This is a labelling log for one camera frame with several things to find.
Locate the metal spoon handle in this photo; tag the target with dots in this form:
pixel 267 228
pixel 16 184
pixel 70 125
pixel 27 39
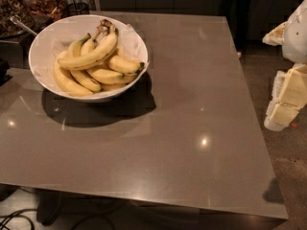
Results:
pixel 17 21

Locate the bottom small yellow banana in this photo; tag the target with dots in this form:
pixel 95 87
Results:
pixel 111 87

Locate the white ceramic bowl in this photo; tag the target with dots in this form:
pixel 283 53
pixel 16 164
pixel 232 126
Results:
pixel 55 38

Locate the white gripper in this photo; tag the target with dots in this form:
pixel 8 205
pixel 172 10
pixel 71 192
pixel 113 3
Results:
pixel 296 35

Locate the glass jar of granola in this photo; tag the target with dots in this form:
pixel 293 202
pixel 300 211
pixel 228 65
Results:
pixel 10 8

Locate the tray of dried snacks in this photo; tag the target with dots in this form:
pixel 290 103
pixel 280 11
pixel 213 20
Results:
pixel 54 9

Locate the black wire basket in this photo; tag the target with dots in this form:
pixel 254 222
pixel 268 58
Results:
pixel 75 7

